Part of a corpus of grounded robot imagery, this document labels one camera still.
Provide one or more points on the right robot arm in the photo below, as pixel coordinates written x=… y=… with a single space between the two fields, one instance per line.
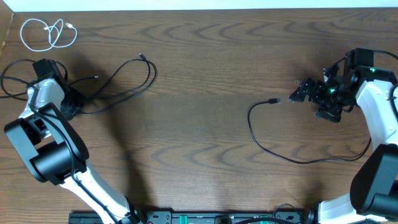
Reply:
x=373 y=192

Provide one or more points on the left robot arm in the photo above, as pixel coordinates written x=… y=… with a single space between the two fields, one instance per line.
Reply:
x=54 y=152

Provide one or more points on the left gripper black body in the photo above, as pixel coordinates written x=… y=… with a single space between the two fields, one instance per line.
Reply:
x=73 y=105

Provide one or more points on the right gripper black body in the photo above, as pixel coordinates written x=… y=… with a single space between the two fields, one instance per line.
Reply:
x=330 y=100

